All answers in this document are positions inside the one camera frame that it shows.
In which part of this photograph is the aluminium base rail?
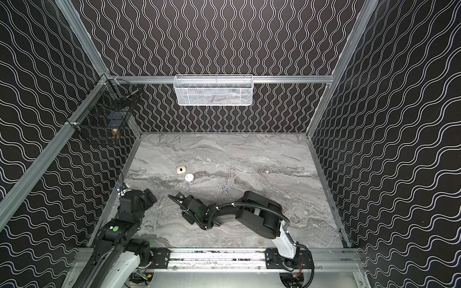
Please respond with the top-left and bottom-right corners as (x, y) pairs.
(143, 248), (362, 273)

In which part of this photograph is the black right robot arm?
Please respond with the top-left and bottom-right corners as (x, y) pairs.
(168, 191), (313, 271)

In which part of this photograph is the aluminium corner frame post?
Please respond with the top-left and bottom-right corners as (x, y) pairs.
(56, 0), (109, 76)

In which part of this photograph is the white round disc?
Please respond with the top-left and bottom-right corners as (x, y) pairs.
(184, 174), (194, 182)

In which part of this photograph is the cream earbud charging case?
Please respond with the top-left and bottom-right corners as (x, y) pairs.
(176, 166), (187, 174)

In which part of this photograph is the black wire basket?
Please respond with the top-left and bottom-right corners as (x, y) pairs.
(70, 79), (140, 146)

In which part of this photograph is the white wire mesh basket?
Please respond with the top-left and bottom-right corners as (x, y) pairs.
(173, 74), (255, 106)

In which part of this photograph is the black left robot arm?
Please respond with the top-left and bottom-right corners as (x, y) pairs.
(73, 189), (157, 288)

